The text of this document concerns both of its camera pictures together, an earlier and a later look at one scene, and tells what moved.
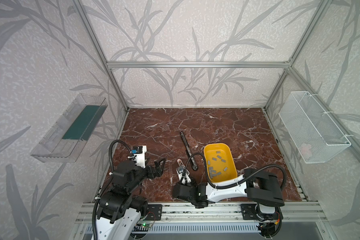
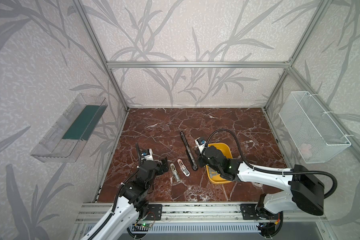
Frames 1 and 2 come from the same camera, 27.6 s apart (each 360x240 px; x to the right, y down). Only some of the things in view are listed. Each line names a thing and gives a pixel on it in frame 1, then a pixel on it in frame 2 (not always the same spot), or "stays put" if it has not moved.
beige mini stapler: [183, 175] -> [175, 172]
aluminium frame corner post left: [100, 51] stays put
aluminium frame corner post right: [300, 49] stays put
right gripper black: [183, 179] -> [202, 156]
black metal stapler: [192, 161] stays put
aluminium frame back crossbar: [197, 64] stays put
